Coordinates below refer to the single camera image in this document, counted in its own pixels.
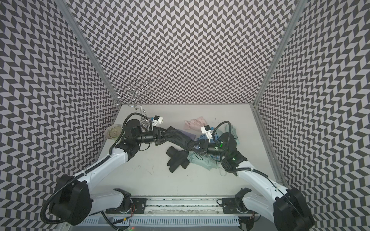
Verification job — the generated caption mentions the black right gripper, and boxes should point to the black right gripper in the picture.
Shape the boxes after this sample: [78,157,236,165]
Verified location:
[187,139,227,157]

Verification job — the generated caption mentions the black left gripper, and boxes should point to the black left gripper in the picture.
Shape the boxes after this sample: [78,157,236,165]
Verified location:
[135,126,175,146]

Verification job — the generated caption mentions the mint green umbrella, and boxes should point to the mint green umbrella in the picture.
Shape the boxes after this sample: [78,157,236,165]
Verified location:
[187,152,227,177]

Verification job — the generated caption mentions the black umbrella sleeve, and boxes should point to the black umbrella sleeve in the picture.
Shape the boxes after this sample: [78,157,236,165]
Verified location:
[161,127,194,151]

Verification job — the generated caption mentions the pink umbrella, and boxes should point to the pink umbrella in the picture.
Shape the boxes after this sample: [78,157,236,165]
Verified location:
[184,116,208,131]

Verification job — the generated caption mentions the purple umbrella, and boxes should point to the purple umbrella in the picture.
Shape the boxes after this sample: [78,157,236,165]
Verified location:
[180,130,196,140]

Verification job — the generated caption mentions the black umbrella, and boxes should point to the black umbrella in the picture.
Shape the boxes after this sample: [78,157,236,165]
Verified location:
[166,146,190,173]

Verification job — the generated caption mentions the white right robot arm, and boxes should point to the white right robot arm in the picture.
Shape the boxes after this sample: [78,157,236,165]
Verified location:
[190,133,315,231]

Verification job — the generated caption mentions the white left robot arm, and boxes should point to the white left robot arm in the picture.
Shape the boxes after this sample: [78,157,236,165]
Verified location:
[40,116,163,225]

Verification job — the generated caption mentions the pink ribbed glass bowl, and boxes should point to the pink ribbed glass bowl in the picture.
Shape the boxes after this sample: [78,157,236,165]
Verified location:
[104,125,122,139]

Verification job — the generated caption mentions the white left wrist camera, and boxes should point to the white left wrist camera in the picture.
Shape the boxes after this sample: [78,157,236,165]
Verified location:
[151,116,164,127]

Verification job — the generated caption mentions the chrome wire stand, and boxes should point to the chrome wire stand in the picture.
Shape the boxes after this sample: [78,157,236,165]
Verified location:
[113,80,153,131]

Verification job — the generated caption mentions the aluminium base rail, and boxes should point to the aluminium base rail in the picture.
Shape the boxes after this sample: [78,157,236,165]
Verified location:
[62,195,307,231]

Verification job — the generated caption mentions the aluminium corner post left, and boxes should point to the aluminium corner post left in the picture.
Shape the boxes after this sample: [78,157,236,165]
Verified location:
[55,0,122,106]

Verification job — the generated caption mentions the aluminium corner post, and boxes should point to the aluminium corner post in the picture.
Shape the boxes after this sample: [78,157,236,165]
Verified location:
[55,0,122,106]
[252,0,308,107]

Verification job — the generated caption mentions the aluminium corner post right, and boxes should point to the aluminium corner post right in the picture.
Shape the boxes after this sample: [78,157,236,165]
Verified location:
[252,0,308,107]

